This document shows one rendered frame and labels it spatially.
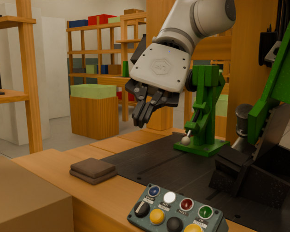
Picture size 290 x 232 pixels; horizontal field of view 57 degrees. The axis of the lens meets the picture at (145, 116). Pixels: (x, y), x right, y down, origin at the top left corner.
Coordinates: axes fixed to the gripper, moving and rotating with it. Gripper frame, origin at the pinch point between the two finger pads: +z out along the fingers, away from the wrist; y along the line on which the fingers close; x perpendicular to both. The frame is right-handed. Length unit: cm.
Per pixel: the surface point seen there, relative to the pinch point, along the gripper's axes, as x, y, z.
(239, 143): 13.9, 20.2, -8.6
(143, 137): 57, -8, -20
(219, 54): 37, 9, -55
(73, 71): 534, -344, -337
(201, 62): 842, -50, -773
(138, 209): 6.2, 5.3, 14.3
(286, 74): -3.4, 21.8, -15.8
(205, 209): 2.1, 15.4, 11.0
